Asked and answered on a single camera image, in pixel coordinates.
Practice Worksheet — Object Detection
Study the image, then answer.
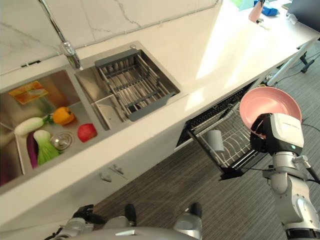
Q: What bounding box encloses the dark monitor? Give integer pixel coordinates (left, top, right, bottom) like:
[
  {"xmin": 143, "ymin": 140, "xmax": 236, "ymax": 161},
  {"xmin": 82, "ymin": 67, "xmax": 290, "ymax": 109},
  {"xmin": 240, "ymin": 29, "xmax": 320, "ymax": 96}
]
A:
[{"xmin": 287, "ymin": 0, "xmax": 320, "ymax": 31}]

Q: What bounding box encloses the pink bottle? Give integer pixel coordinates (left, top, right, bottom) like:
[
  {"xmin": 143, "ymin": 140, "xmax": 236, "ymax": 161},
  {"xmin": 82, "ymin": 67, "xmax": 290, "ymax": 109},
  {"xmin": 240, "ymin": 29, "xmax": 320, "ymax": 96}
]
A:
[{"xmin": 249, "ymin": 0, "xmax": 266, "ymax": 24}]

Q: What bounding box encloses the black dishwasher drawer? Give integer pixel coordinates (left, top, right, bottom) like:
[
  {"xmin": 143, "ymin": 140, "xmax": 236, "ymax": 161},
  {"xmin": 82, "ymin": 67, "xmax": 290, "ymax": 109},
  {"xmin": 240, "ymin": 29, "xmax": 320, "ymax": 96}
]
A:
[{"xmin": 175, "ymin": 78, "xmax": 266, "ymax": 182}]

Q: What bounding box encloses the orange yellow sponge pack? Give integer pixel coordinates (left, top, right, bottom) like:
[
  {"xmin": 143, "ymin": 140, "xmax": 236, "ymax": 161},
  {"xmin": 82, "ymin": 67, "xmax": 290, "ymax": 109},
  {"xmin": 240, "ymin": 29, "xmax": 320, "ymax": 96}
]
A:
[{"xmin": 8, "ymin": 80, "xmax": 49, "ymax": 106}]

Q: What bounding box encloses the chrome kitchen faucet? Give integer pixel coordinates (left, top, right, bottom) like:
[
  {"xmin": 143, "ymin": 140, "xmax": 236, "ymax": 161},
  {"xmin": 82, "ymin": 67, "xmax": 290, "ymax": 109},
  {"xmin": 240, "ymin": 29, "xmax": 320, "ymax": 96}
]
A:
[{"xmin": 37, "ymin": 0, "xmax": 84, "ymax": 71}]

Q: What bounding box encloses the clear plastic item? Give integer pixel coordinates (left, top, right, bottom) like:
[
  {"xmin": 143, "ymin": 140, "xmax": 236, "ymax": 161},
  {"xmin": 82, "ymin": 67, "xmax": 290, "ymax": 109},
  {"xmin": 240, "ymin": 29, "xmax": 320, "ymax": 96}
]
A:
[{"xmin": 286, "ymin": 12, "xmax": 298, "ymax": 25}]

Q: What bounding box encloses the white table leg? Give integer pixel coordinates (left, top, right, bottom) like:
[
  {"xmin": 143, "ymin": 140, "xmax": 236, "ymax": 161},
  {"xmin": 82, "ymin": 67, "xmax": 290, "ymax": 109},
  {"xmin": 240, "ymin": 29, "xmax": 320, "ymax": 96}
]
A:
[{"xmin": 267, "ymin": 39, "xmax": 319, "ymax": 86}]

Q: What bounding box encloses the purple eggplant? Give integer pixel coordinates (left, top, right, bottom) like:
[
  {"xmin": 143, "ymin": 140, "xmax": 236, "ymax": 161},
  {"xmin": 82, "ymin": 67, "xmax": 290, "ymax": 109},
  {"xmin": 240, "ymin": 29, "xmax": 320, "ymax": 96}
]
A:
[{"xmin": 26, "ymin": 131, "xmax": 40, "ymax": 170}]

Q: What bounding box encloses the dark robot foot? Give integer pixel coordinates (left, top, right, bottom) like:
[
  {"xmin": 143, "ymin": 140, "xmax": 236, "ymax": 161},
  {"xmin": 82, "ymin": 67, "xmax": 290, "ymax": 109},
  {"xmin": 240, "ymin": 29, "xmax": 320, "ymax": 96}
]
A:
[
  {"xmin": 189, "ymin": 202, "xmax": 203, "ymax": 218},
  {"xmin": 124, "ymin": 203, "xmax": 138, "ymax": 226}
]

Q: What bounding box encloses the red tomato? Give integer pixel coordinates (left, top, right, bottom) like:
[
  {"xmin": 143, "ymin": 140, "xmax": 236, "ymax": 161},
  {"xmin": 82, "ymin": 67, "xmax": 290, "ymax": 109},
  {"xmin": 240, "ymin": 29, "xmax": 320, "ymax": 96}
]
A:
[{"xmin": 77, "ymin": 122, "xmax": 98, "ymax": 143}]

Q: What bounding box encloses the silver cabinet handle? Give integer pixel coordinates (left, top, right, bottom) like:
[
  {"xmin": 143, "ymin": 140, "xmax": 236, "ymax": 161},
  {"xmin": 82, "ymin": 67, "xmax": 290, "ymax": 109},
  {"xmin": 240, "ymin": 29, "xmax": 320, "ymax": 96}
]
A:
[
  {"xmin": 110, "ymin": 164, "xmax": 125, "ymax": 176},
  {"xmin": 98, "ymin": 171, "xmax": 113, "ymax": 183}
]

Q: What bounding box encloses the stainless steel double sink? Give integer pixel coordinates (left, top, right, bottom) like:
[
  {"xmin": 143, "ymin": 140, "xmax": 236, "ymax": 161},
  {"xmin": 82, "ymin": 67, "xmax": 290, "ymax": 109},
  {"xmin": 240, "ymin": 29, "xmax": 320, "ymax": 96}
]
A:
[{"xmin": 0, "ymin": 40, "xmax": 182, "ymax": 195}]

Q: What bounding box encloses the grey cup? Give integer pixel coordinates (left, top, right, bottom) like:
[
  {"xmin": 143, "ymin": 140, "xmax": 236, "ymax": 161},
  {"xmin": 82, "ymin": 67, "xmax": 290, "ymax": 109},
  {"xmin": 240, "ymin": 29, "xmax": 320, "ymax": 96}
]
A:
[{"xmin": 206, "ymin": 129, "xmax": 225, "ymax": 153}]

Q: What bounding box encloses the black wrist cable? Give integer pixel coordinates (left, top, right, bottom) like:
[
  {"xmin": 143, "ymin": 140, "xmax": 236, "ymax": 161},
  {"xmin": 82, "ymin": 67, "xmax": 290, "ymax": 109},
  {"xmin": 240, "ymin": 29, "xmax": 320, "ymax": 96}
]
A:
[{"xmin": 294, "ymin": 155, "xmax": 320, "ymax": 183}]

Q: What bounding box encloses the white dishwasher rack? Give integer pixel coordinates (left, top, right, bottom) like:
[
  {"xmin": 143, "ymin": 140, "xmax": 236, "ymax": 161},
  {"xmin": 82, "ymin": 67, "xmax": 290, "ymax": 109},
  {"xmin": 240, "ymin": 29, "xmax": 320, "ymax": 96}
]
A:
[{"xmin": 193, "ymin": 101, "xmax": 261, "ymax": 169}]

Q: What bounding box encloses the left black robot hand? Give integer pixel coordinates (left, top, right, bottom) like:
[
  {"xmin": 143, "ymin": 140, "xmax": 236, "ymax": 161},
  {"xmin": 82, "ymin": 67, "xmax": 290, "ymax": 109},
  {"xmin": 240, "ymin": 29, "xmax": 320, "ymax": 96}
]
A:
[{"xmin": 71, "ymin": 204, "xmax": 106, "ymax": 226}]

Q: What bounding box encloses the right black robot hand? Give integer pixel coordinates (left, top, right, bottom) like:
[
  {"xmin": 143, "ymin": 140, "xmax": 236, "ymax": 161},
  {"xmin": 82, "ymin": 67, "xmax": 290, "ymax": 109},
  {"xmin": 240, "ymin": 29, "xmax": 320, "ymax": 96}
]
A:
[{"xmin": 249, "ymin": 112, "xmax": 305, "ymax": 156}]

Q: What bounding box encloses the pink round plate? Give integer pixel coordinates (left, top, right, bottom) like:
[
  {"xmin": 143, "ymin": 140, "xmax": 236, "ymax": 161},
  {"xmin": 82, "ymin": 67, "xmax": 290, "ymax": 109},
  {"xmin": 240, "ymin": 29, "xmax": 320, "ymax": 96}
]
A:
[{"xmin": 239, "ymin": 87, "xmax": 303, "ymax": 129}]

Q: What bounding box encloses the orange bell pepper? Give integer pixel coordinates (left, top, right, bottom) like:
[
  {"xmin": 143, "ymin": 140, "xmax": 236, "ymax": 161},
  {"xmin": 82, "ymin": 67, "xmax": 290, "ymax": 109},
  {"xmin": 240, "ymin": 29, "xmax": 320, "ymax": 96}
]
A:
[{"xmin": 51, "ymin": 106, "xmax": 76, "ymax": 126}]

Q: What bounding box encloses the grey sink drain rack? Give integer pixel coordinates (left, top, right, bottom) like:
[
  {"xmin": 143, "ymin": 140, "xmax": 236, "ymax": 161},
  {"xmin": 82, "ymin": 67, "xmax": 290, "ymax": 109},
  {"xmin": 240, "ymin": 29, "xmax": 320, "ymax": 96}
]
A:
[{"xmin": 94, "ymin": 48, "xmax": 177, "ymax": 123}]

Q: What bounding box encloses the steel sink drain strainer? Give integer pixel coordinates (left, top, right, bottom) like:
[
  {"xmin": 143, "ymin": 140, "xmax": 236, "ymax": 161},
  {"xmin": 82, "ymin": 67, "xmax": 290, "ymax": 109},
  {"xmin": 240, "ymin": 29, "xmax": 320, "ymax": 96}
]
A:
[{"xmin": 49, "ymin": 131, "xmax": 75, "ymax": 152}]

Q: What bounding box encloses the white radish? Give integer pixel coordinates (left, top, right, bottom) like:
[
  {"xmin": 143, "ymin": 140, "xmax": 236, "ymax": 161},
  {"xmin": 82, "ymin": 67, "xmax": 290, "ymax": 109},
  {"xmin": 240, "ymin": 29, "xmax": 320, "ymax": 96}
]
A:
[{"xmin": 14, "ymin": 115, "xmax": 54, "ymax": 137}]

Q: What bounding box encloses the silver robot body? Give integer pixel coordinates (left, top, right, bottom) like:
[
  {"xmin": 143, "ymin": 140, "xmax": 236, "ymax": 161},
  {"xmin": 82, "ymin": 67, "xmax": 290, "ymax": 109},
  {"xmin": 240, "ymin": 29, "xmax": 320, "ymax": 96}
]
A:
[{"xmin": 82, "ymin": 212, "xmax": 203, "ymax": 240}]

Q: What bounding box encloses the blue cloth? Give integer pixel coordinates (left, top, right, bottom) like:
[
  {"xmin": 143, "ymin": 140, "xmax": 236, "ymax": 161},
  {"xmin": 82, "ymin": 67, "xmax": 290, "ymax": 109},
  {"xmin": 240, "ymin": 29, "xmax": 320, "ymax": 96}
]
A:
[{"xmin": 253, "ymin": 0, "xmax": 279, "ymax": 17}]

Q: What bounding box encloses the green bok choy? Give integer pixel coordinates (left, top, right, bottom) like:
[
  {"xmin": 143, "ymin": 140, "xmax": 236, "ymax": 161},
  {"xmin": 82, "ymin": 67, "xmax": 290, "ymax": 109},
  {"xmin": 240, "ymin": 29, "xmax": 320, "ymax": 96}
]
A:
[{"xmin": 33, "ymin": 129, "xmax": 61, "ymax": 166}]

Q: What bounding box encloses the black stand base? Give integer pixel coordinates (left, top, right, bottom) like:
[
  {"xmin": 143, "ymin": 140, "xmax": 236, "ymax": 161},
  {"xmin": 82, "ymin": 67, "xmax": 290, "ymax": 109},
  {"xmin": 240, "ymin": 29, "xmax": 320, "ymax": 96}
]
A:
[{"xmin": 298, "ymin": 46, "xmax": 317, "ymax": 74}]

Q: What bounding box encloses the white divider box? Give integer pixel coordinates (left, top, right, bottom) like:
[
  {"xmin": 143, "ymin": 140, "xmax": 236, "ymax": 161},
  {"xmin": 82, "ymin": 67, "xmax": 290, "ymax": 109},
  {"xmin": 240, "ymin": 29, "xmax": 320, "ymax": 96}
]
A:
[{"xmin": 93, "ymin": 93, "xmax": 124, "ymax": 131}]

